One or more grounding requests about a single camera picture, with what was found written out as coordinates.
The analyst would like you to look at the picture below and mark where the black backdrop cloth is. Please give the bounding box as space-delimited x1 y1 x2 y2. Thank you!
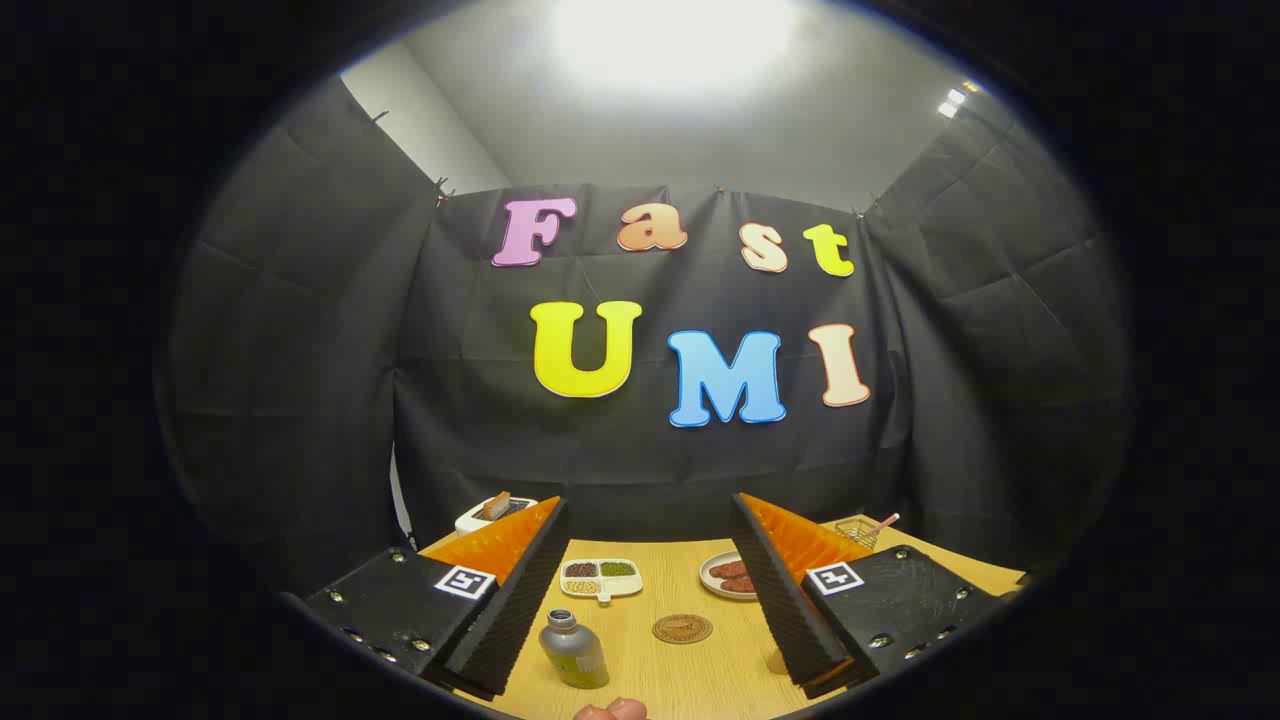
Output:
160 75 1136 601

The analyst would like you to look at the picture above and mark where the bright ceiling light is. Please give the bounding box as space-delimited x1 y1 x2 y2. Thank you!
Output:
548 0 803 98

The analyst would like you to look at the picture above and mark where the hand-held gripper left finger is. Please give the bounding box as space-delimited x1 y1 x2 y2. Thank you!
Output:
305 497 573 701

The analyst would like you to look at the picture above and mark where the wooden table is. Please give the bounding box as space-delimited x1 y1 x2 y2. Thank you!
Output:
420 515 1029 720

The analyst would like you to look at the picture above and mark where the silver green juice bottle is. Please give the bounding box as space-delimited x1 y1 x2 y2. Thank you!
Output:
538 608 611 691

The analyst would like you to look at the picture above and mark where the round wooden coaster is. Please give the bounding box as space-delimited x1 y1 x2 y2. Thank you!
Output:
652 613 714 645

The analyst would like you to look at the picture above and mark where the white plate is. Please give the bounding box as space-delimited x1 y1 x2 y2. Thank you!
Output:
699 550 761 601

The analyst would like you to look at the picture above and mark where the white divided dish of beans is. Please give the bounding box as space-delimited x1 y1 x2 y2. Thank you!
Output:
559 558 644 606

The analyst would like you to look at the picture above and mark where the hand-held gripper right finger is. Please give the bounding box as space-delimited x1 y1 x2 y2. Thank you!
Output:
728 492 1006 701

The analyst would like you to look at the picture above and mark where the white toaster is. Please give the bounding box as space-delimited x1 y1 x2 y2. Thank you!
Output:
455 495 539 538

